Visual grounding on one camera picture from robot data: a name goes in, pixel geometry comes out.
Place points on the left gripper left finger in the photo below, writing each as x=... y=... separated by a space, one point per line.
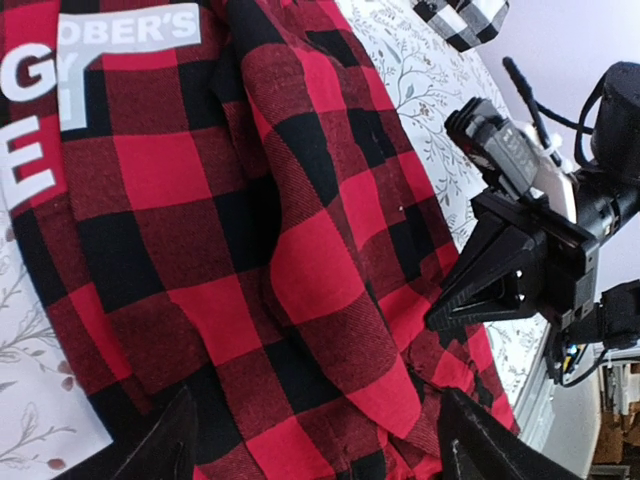
x=168 y=449

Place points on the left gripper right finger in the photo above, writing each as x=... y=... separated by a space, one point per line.
x=474 y=445

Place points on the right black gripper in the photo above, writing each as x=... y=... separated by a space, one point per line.
x=519 y=260

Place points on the red black plaid shirt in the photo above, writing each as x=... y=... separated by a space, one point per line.
x=225 y=225

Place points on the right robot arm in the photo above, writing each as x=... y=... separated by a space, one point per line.
x=607 y=194

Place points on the floral patterned table mat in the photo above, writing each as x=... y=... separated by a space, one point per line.
x=435 y=100

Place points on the grey white plaid cloth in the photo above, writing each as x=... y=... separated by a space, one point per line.
x=464 y=24

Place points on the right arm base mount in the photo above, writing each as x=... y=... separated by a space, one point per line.
x=562 y=359

